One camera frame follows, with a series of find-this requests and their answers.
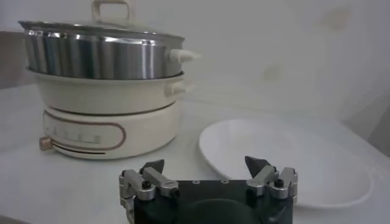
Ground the cream electric cooker base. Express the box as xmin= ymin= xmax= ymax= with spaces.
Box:
xmin=26 ymin=68 xmax=196 ymax=161

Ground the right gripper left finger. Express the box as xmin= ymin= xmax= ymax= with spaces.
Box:
xmin=118 ymin=158 xmax=180 ymax=211

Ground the stainless steel steamer basket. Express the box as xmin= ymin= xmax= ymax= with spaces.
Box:
xmin=18 ymin=20 xmax=202 ymax=80

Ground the white round plate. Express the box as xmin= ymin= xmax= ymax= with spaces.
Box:
xmin=198 ymin=118 xmax=375 ymax=209

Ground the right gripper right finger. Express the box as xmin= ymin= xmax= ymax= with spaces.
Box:
xmin=245 ymin=155 xmax=299 ymax=204

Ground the glass lid with cream handle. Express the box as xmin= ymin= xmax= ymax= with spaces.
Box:
xmin=18 ymin=0 xmax=186 ymax=40

